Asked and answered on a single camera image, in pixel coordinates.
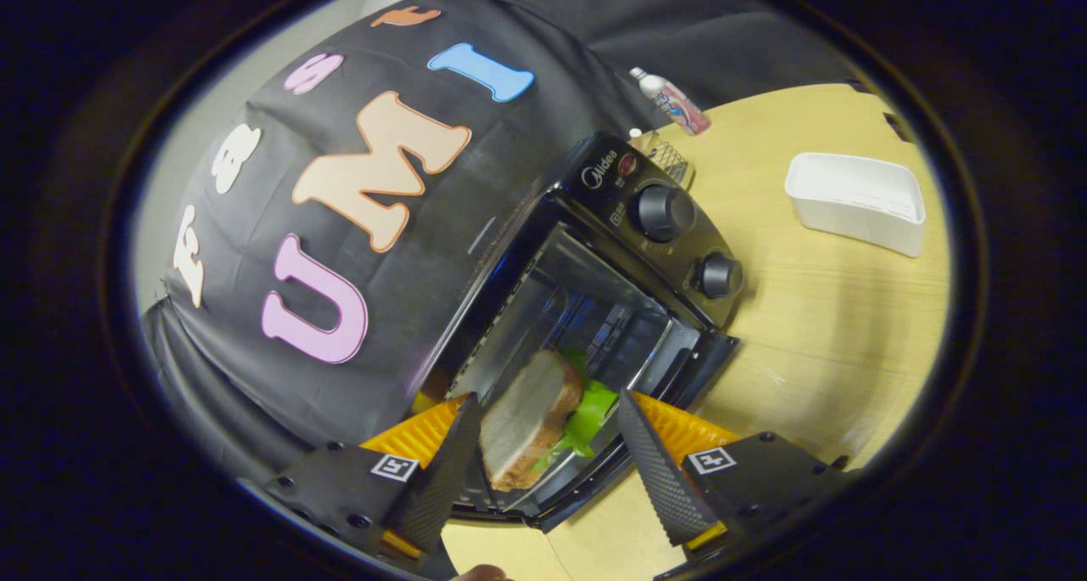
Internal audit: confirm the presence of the black toaster oven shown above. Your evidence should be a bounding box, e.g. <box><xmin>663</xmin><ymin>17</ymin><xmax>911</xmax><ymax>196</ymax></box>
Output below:
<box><xmin>408</xmin><ymin>131</ymin><xmax>746</xmax><ymax>533</ymax></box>

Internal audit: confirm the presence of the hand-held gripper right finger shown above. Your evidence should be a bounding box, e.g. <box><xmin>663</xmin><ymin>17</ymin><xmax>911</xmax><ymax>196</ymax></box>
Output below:
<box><xmin>617</xmin><ymin>389</ymin><xmax>854</xmax><ymax>550</ymax></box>

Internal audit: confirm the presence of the clear wire basket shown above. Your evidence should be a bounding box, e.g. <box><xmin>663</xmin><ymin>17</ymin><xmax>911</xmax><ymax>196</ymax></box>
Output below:
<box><xmin>641</xmin><ymin>131</ymin><xmax>697</xmax><ymax>193</ymax></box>

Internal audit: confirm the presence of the white bottle pink label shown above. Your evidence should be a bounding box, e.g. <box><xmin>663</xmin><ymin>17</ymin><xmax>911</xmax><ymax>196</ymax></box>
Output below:
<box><xmin>628</xmin><ymin>66</ymin><xmax>712</xmax><ymax>137</ymax></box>

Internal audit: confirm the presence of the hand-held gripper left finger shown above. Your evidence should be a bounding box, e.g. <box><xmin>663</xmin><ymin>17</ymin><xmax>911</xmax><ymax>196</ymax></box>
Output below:
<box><xmin>265</xmin><ymin>392</ymin><xmax>482</xmax><ymax>561</ymax></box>

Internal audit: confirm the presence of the white bread lettuce sandwich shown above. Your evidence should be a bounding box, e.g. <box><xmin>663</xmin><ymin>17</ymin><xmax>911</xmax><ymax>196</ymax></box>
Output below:
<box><xmin>480</xmin><ymin>347</ymin><xmax>619</xmax><ymax>493</ymax></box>

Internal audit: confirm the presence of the white plastic tray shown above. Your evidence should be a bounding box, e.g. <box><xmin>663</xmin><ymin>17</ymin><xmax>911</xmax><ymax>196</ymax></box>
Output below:
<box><xmin>784</xmin><ymin>152</ymin><xmax>926</xmax><ymax>259</ymax></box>

